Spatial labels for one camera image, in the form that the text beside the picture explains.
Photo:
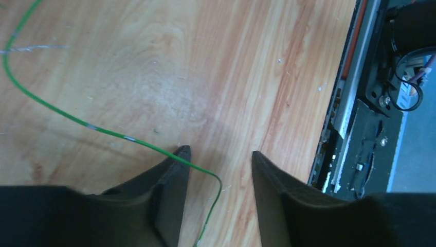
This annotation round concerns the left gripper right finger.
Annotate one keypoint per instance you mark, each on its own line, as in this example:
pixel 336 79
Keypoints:
pixel 292 213

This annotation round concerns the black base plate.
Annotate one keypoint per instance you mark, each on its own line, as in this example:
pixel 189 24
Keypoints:
pixel 389 51

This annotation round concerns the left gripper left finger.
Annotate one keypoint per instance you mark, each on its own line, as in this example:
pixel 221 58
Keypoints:
pixel 146 210

